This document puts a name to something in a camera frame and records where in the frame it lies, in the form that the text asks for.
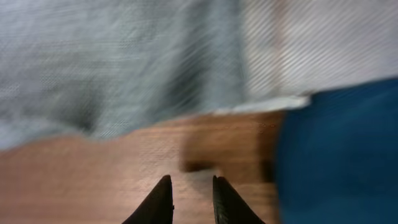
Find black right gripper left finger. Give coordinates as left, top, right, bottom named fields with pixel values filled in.
left=122, top=175, right=174, bottom=224

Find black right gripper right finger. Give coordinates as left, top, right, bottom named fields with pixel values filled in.
left=213, top=176, right=265, bottom=224

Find light blue denim shorts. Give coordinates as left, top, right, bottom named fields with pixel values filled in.
left=1, top=0, right=397, bottom=149

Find dark blue garment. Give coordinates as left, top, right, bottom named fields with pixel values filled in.
left=276, top=79, right=397, bottom=224

